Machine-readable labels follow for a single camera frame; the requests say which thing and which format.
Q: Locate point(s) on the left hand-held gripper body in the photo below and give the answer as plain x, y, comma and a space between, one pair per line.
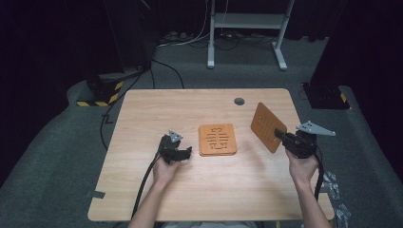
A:
169, 150

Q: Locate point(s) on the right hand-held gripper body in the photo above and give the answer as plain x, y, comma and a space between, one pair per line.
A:
302, 144

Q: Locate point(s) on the single orange cutout coaster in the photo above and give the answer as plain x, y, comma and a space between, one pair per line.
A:
264, 125

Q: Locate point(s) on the stack of orange coasters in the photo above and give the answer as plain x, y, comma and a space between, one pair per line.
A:
218, 139

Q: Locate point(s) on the person's left hand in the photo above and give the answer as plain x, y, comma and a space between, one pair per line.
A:
164, 172

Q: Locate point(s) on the person's right hand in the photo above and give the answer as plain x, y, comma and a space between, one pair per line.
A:
302, 169

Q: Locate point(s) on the crumpled clear plastic scrap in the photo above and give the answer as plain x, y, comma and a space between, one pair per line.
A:
342, 215
332, 182

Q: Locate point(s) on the grey tape strip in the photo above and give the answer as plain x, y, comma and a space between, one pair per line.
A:
96, 194
325, 190

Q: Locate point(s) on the black perforated stand base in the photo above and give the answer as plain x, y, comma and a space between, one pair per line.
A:
326, 96

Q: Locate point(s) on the black stand base striped edge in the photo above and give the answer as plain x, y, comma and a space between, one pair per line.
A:
101, 91

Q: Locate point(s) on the grey power strip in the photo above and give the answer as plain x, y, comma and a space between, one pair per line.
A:
174, 36

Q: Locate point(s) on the white metal stand frame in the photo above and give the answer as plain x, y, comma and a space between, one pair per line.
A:
247, 20

